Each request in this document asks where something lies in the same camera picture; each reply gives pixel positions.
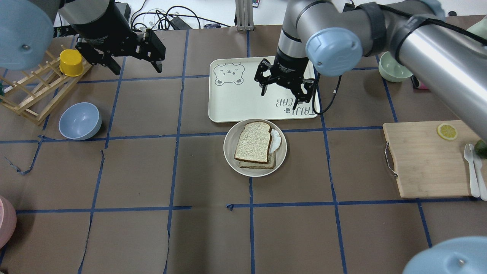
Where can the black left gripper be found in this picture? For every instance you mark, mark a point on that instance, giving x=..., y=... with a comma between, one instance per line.
x=99, y=23

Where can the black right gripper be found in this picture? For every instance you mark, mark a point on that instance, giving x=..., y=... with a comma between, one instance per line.
x=290, y=67

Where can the bread slice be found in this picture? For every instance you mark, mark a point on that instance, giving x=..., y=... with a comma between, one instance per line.
x=254, y=143
x=250, y=165

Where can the cream round plate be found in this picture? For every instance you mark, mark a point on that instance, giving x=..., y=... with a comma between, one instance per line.
x=230, y=143

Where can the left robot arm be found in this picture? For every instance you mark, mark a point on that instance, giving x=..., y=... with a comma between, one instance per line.
x=26, y=32

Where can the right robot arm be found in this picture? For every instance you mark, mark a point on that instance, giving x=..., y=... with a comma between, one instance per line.
x=449, y=60

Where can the bread slice under egg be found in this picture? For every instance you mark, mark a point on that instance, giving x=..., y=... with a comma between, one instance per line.
x=250, y=165

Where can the fried egg toy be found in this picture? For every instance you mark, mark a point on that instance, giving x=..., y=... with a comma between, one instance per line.
x=276, y=141

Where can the cream bear tray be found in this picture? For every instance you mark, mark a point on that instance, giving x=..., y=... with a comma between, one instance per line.
x=234, y=95

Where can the black power adapter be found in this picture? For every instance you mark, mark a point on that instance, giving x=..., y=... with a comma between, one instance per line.
x=178, y=24

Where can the yellow mug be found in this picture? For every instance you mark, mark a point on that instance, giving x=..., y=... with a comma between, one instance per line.
x=71, y=63

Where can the blue bowl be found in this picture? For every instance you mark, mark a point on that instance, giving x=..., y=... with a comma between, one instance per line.
x=80, y=121

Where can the wooden cup rack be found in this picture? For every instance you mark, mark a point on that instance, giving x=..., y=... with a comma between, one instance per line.
x=36, y=95

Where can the light green bowl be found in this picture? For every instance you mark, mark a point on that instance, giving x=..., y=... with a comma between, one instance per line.
x=391, y=70

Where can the pink cloth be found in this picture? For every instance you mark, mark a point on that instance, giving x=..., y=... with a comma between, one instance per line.
x=417, y=84

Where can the wooden cutting board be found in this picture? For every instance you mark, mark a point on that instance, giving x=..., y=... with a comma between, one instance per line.
x=426, y=165

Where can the lemon slice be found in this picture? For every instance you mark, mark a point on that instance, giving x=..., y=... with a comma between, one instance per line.
x=447, y=131

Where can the white plastic fork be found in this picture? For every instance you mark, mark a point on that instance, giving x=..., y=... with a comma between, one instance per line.
x=473, y=184

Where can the pink bowl with ice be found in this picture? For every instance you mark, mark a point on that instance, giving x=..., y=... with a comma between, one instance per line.
x=8, y=221

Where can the white plastic spoon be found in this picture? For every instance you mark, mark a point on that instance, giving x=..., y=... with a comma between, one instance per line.
x=480, y=180

